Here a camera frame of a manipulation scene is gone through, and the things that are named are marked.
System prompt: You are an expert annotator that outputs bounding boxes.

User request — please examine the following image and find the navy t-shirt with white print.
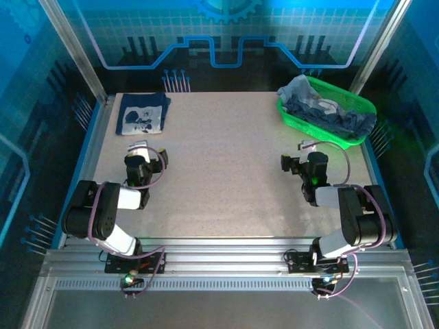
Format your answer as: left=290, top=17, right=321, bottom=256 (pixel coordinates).
left=115, top=92, right=171, bottom=136

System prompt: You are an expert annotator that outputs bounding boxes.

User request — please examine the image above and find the green perforated plastic basket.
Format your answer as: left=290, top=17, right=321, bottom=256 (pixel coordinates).
left=276, top=75, right=377, bottom=150

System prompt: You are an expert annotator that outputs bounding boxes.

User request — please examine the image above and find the pile of grey-blue clothes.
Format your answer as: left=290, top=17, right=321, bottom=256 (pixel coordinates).
left=284, top=99, right=377, bottom=140

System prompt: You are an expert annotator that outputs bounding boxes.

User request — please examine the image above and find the light blue-grey t-shirt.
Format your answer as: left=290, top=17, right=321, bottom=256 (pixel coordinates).
left=276, top=74, right=339, bottom=116

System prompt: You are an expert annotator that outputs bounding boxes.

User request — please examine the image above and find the small controller board with LED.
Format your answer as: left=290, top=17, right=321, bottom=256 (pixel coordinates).
left=311, top=276, right=339, bottom=295
left=119, top=272, right=145, bottom=292

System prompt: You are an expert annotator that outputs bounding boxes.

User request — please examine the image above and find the slotted metal strip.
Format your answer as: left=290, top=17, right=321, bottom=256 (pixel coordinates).
left=54, top=278, right=316, bottom=291

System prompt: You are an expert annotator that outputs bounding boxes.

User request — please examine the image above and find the grey metal panel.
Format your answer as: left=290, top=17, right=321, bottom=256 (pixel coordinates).
left=20, top=273, right=433, bottom=329

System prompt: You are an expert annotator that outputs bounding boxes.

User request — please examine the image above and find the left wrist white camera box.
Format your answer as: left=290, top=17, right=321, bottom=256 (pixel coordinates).
left=126, top=139, right=151, bottom=156

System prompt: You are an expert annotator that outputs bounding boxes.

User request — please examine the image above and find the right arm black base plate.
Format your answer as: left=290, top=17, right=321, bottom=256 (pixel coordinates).
left=285, top=249, right=350, bottom=274

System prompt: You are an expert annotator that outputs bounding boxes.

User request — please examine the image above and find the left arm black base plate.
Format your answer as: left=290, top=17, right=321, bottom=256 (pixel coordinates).
left=104, top=252, right=166, bottom=274

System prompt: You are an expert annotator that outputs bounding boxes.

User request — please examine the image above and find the aluminium mounting rail beam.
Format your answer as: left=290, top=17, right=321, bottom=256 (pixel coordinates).
left=44, top=236, right=412, bottom=278

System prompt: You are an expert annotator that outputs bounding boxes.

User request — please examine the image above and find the aluminium frame post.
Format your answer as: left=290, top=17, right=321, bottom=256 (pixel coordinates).
left=38, top=0, right=110, bottom=106
left=346, top=0, right=412, bottom=99

